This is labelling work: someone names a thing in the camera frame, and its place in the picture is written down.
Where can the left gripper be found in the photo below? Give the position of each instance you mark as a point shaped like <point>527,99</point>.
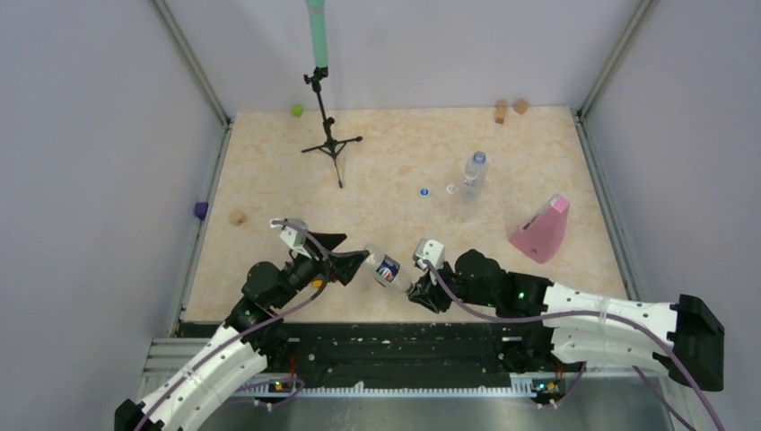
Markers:
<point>345,264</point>

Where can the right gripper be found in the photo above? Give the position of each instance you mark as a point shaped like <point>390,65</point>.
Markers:
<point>431,294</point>

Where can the small clear bottle black cap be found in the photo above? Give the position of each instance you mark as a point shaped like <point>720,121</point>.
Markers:
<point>385,270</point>

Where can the clear plastic bottle white cap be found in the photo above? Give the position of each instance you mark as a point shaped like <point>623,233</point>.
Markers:
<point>473,178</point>

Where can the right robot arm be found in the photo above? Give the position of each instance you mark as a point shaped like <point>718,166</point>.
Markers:
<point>683,340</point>

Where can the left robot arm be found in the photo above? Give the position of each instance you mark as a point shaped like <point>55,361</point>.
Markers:
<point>238,333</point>

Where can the wooden cube with cross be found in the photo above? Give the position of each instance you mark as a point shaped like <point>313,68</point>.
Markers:
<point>237,218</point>

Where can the black tripod stand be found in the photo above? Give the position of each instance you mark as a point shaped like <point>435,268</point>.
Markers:
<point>331,147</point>

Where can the purple block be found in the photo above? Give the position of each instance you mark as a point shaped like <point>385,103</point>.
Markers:
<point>200,210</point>

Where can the tall wooden block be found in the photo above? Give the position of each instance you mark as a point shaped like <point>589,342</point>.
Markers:
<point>501,110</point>

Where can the small wooden cube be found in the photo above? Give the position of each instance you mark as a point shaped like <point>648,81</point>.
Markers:
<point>521,106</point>

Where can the green foam microphone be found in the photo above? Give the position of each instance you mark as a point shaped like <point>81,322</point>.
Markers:
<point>318,27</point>

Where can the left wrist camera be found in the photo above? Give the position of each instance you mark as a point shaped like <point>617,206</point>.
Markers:
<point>292,234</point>

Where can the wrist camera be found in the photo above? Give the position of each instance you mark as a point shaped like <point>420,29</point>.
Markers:
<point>429,250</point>
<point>292,234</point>

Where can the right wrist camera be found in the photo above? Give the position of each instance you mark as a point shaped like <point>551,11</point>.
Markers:
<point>429,250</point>

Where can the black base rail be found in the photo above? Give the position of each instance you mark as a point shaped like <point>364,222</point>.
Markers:
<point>423,355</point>

